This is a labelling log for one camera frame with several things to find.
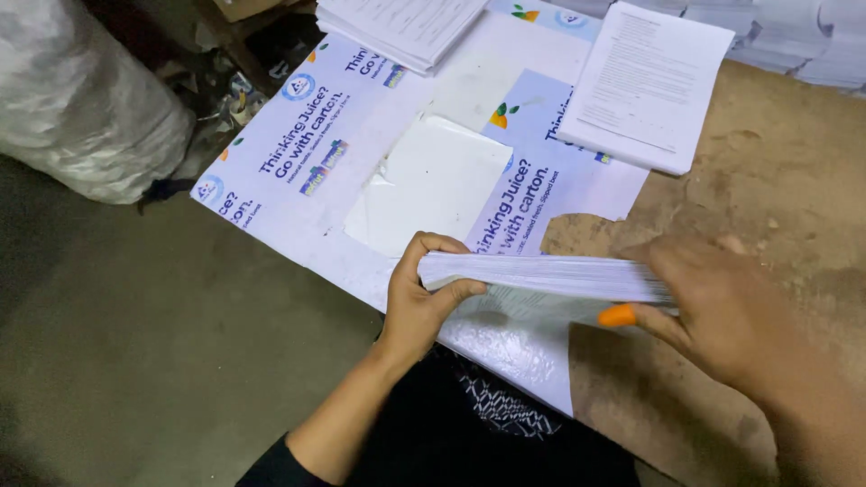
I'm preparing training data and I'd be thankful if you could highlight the stack of white paper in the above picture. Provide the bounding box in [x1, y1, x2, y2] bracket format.
[417, 251, 679, 317]

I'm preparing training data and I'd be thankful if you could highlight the heap of scrap clutter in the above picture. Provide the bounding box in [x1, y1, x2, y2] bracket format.
[138, 0, 326, 214]

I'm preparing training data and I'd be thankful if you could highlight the person's left hand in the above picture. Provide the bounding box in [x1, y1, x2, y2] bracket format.
[377, 231, 488, 358]

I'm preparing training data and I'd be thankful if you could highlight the pile of white printed sheets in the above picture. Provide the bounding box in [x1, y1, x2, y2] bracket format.
[548, 0, 866, 96]

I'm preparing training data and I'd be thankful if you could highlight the large white plastic sack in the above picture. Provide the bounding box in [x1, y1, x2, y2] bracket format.
[0, 0, 197, 205]

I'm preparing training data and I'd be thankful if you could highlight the person's right hand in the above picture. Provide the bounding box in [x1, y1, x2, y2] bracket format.
[598, 234, 813, 400]

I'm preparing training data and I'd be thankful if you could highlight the large printed poster sheet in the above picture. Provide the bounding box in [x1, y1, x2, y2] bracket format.
[190, 0, 650, 418]

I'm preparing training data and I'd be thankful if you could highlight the person's black patterned clothing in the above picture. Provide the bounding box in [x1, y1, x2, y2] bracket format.
[235, 344, 640, 487]

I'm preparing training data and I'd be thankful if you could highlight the orange rubber finger cot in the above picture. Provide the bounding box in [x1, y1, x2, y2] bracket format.
[598, 303, 638, 329]

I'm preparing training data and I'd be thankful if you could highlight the printed paper stack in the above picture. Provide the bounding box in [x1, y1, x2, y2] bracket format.
[315, 0, 489, 77]
[556, 0, 736, 177]

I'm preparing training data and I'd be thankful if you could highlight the glossy white sheet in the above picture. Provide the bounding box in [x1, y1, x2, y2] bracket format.
[343, 114, 514, 258]

